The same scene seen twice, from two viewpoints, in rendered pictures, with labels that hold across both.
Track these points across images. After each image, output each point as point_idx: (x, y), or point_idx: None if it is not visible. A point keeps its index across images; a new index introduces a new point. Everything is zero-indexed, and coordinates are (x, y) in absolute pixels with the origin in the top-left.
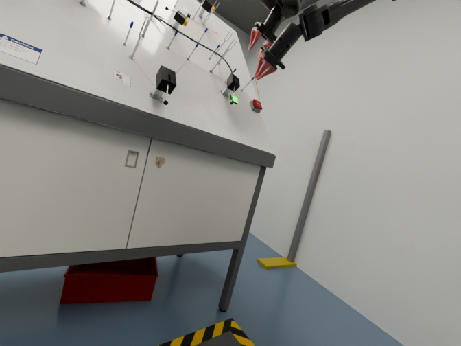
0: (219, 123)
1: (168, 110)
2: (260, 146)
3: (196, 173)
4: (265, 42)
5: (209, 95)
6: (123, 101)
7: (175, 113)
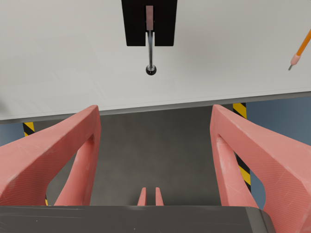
0: (134, 84)
1: (18, 107)
2: (277, 88)
3: None
4: (288, 219)
5: (83, 19)
6: None
7: (31, 107)
